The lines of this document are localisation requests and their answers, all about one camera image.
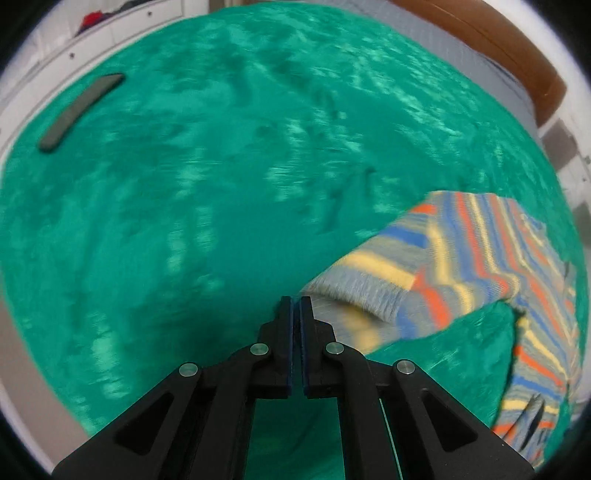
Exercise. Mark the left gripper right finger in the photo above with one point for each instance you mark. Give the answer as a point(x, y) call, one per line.
point(396, 421)

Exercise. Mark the green floral bedspread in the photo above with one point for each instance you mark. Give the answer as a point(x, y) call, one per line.
point(246, 152)

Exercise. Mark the dark flat remote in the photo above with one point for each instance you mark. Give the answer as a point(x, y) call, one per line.
point(93, 93)

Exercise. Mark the white drawer cabinet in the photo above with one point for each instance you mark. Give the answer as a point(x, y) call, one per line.
point(55, 53)

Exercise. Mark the brown wooden headboard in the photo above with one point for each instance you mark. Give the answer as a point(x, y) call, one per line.
point(487, 31)

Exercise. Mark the striped knit sweater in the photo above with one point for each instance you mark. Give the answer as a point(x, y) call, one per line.
point(448, 257)

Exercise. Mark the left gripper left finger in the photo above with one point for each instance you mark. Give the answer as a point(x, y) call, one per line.
point(195, 423)

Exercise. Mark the red cloth on cabinet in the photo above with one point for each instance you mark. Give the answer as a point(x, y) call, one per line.
point(92, 19)

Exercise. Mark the black items on cabinet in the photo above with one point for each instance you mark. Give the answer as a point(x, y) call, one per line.
point(130, 4)

